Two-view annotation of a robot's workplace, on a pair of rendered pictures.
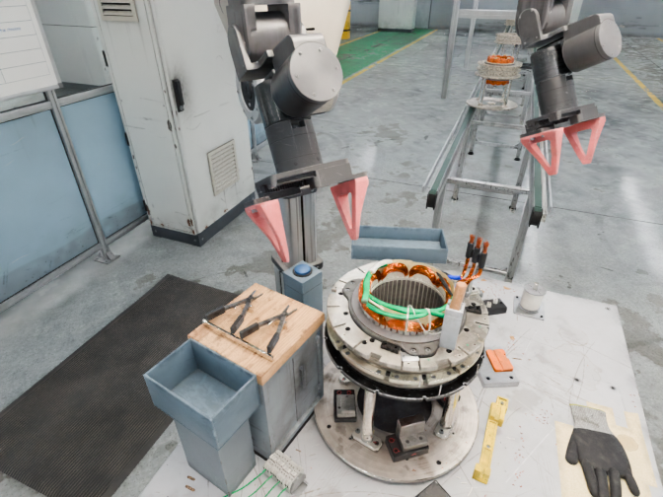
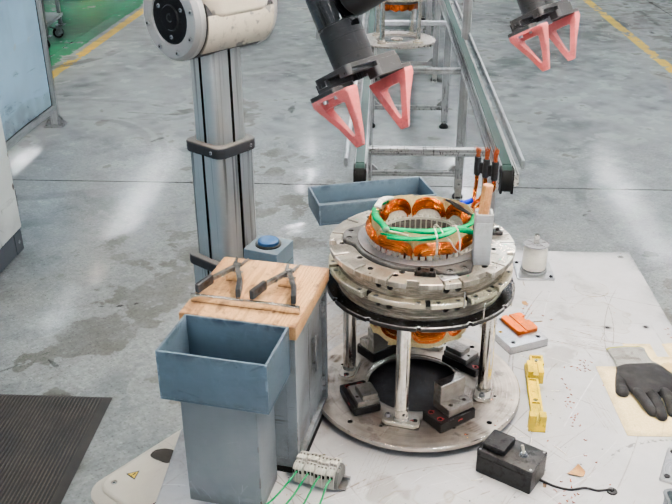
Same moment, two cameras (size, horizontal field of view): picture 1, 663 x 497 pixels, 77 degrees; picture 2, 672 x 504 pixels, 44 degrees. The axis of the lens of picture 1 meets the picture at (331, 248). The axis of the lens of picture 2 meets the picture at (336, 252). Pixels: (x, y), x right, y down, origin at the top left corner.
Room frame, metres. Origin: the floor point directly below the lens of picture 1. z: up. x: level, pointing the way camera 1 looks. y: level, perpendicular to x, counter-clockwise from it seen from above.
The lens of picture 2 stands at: (-0.55, 0.41, 1.72)
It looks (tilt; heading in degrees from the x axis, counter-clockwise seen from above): 26 degrees down; 341
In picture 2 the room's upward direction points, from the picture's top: straight up
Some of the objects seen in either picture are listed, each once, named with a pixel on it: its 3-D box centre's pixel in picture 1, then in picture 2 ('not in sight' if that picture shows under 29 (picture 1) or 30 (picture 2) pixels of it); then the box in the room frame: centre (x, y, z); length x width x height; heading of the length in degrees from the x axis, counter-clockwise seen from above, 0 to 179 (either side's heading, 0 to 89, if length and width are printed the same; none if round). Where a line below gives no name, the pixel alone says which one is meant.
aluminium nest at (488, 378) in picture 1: (492, 365); (513, 331); (0.76, -0.42, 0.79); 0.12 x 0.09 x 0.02; 3
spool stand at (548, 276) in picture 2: (532, 296); (535, 253); (1.00, -0.62, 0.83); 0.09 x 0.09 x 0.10; 68
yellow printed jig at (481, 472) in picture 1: (492, 434); (536, 388); (0.56, -0.36, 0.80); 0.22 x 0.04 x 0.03; 152
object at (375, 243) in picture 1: (394, 278); (370, 251); (0.96, -0.18, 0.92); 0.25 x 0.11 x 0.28; 85
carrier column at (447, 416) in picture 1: (452, 396); (487, 344); (0.57, -0.26, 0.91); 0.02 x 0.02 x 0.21
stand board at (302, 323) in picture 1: (258, 327); (257, 295); (0.63, 0.15, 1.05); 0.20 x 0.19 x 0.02; 147
